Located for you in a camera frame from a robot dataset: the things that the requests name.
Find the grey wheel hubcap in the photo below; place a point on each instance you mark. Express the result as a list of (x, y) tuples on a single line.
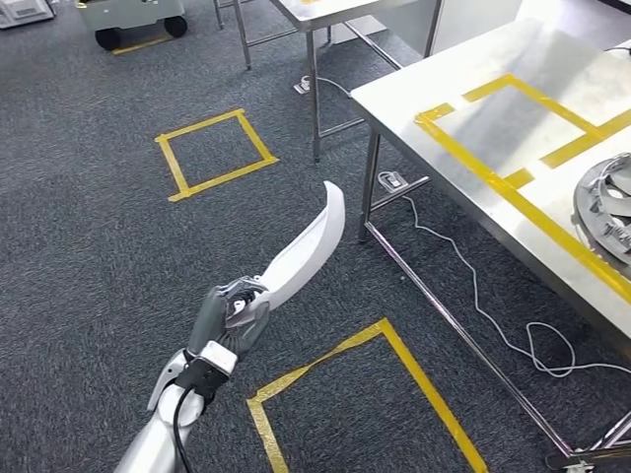
[(592, 222)]

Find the steel side table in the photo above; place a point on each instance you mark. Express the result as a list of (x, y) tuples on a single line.
[(312, 98)]

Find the steel workbench table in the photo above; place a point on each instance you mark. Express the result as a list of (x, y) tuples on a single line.
[(368, 189)]

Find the white power strip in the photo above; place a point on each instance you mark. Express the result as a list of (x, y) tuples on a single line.
[(302, 85), (392, 181)]

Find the white curved plastic part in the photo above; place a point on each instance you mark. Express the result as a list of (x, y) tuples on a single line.
[(300, 254)]

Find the yellow floor tape marking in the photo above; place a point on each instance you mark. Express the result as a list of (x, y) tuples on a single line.
[(222, 177), (434, 398)]

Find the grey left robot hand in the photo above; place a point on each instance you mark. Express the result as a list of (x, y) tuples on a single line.
[(212, 320)]

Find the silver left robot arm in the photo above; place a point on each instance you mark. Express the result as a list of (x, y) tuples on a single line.
[(162, 424)]

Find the grey wheeled cart robot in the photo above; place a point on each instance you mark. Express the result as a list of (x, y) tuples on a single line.
[(133, 13)]

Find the grey floor device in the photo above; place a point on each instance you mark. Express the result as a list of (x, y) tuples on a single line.
[(20, 12)]

